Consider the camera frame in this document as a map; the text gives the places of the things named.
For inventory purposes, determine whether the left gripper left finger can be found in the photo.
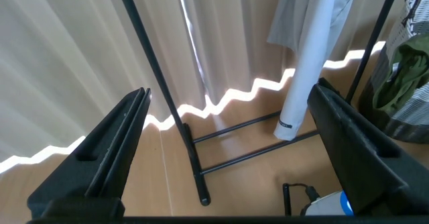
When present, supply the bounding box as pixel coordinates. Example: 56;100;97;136
27;87;152;219

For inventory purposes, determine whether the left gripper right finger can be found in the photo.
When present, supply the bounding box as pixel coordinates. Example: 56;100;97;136
307;77;429;217

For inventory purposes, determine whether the green garment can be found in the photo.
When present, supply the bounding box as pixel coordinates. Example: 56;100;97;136
372;32;429;117

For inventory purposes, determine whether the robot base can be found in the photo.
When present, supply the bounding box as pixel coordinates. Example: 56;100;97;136
304;190;355;217

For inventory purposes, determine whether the black clothes rack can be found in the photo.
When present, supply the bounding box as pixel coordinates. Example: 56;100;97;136
113;0;403;207

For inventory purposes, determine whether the white laundry basket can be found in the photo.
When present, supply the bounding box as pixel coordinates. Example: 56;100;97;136
357;0;429;144

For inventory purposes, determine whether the beige curtain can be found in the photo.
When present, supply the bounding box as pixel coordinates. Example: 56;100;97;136
0;0;420;166

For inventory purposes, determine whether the black cable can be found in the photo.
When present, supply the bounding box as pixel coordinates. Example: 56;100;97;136
282;182;321;217

